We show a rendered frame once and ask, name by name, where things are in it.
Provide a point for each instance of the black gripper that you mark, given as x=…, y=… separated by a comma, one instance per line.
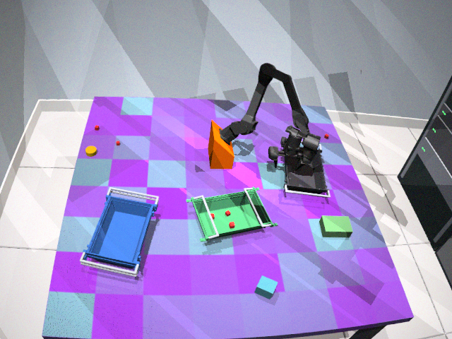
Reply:
x=290, y=151

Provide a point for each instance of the light blue cube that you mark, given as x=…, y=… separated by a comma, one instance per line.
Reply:
x=266, y=287

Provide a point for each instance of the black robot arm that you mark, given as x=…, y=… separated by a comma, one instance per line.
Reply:
x=300, y=120

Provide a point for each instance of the green rectangular block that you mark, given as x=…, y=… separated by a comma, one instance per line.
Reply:
x=335, y=226

